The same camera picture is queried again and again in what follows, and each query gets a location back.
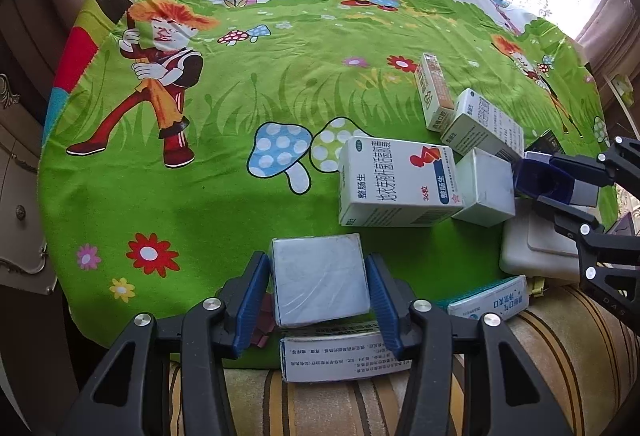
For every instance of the white box with printed text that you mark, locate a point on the white box with printed text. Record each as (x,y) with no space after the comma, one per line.
(340,356)

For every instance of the large white medicine box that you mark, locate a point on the large white medicine box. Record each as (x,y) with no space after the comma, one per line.
(400,186)

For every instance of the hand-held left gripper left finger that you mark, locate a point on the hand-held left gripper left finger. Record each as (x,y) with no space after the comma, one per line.
(250,303)

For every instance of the yellow green clip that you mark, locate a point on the yellow green clip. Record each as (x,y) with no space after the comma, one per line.
(538,286)

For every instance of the green white medicine box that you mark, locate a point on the green white medicine box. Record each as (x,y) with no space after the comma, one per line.
(487,124)

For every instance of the pale yellow object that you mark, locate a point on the pale yellow object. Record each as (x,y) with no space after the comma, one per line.
(620,86)

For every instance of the black box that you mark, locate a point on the black box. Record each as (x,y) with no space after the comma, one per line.
(545,144)

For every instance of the striped beige sofa cushion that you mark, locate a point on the striped beige sofa cushion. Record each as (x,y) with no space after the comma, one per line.
(550,366)

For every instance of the grey white cardboard box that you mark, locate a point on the grey white cardboard box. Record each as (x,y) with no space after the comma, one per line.
(320,281)

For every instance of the orange white medicine box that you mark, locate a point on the orange white medicine box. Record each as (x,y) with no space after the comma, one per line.
(434,91)

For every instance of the green cartoon printed blanket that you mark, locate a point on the green cartoon printed blanket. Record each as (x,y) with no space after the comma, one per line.
(225,216)

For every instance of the teal white medicine box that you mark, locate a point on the teal white medicine box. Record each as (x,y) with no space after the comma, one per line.
(495,298)

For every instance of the blue white box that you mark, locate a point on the blue white box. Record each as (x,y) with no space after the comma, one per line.
(537,181)

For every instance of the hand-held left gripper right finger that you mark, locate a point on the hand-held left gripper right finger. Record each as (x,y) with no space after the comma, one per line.
(386,303)

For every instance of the white plastic container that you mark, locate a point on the white plastic container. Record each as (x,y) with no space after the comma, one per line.
(530,246)

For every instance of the white ornate cabinet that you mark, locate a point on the white ornate cabinet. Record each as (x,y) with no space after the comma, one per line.
(20,176)

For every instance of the small plain white box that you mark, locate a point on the small plain white box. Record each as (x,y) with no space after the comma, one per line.
(487,186)

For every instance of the beige patterned curtain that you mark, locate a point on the beige patterned curtain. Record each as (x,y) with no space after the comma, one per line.
(615,26)

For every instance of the pink object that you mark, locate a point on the pink object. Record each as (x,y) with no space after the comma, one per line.
(262,333)

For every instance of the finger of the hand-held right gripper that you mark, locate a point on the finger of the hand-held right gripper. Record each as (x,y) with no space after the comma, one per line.
(600,246)
(585,169)

